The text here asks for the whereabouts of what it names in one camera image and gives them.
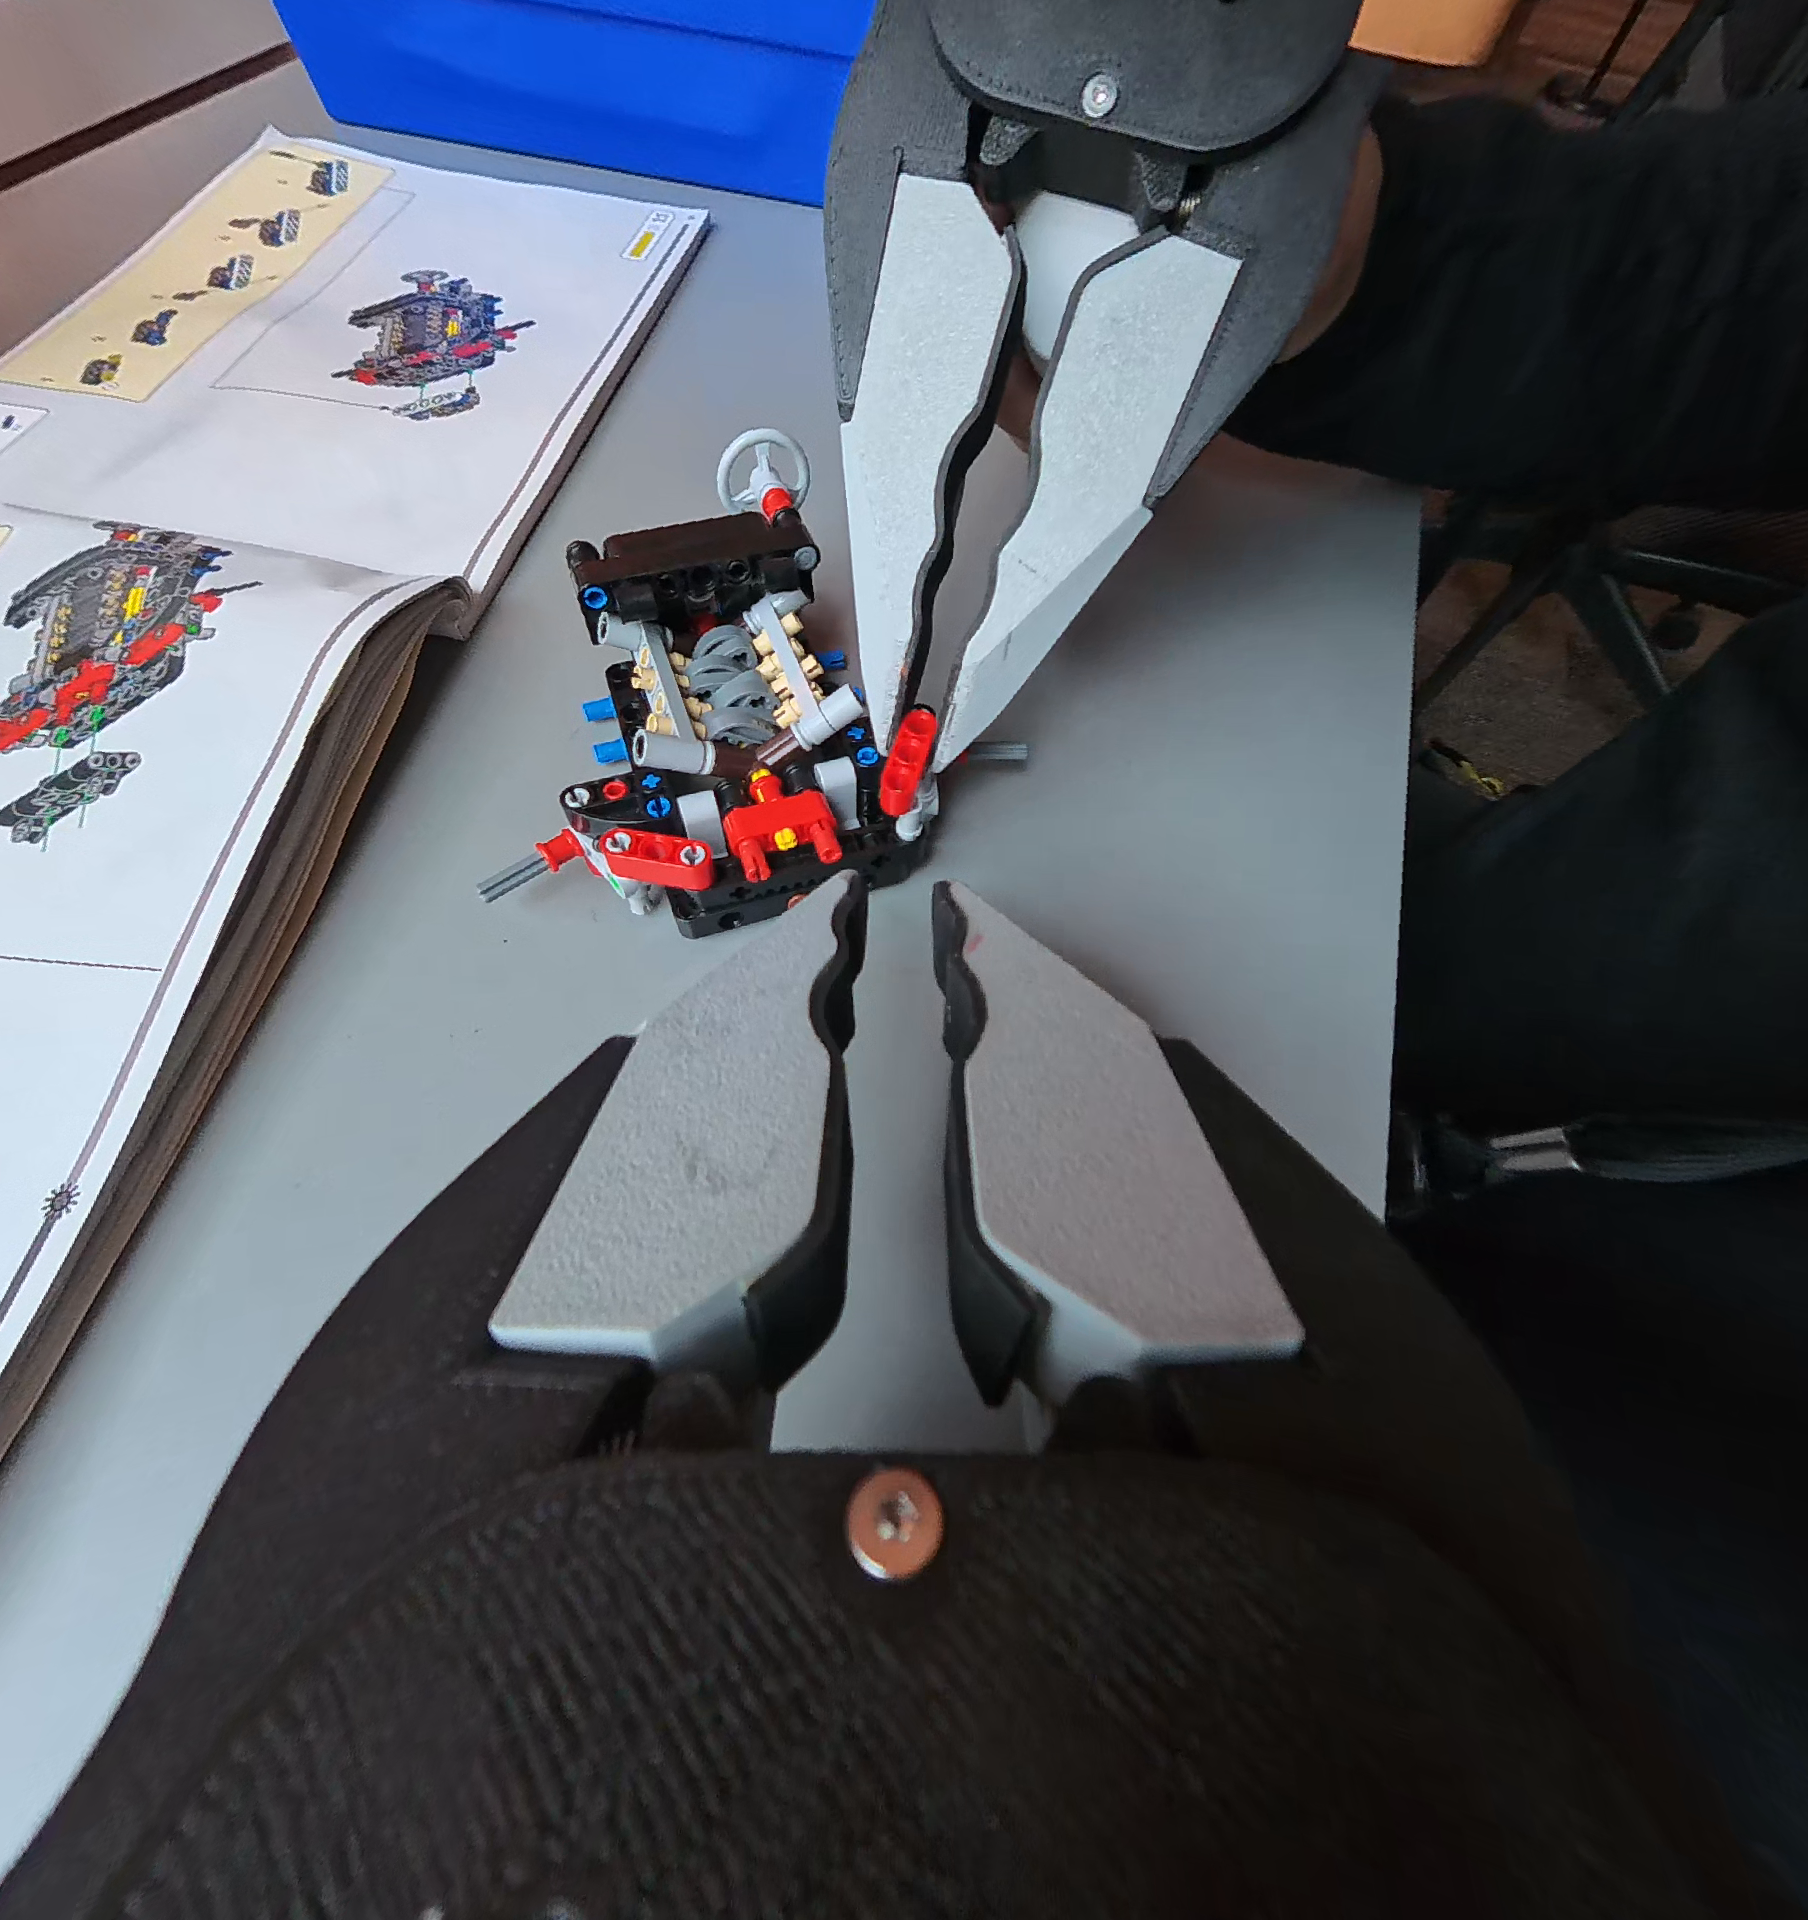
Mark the person's right forearm black sleeve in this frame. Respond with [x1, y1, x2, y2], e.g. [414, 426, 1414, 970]
[1219, 77, 1808, 516]

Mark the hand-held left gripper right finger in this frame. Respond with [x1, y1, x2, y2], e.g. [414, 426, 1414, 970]
[932, 880, 1308, 1408]

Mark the black office chair base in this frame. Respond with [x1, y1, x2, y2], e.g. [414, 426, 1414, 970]
[1419, 493, 1808, 727]

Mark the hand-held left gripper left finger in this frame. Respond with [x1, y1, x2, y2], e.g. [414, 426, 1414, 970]
[489, 872, 872, 1400]

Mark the lego instruction booklet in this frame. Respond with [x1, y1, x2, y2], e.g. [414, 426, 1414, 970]
[0, 127, 710, 1556]

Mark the person's right hand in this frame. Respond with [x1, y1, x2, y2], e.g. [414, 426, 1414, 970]
[1283, 124, 1388, 364]

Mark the blue plastic bin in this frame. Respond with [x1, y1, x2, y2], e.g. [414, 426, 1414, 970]
[268, 0, 911, 209]

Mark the black strap with metal buckle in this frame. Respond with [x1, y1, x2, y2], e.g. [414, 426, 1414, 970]
[1392, 1109, 1808, 1206]

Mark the cardboard box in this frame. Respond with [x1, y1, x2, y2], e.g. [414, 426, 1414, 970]
[1351, 0, 1541, 73]

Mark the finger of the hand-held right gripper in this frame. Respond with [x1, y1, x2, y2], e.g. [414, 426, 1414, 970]
[941, 227, 1245, 768]
[838, 171, 1028, 752]

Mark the red lego beam piece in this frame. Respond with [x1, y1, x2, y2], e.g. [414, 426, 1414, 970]
[873, 701, 941, 821]

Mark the lego vehicle chassis model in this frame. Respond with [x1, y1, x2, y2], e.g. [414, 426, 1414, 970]
[475, 426, 1028, 942]

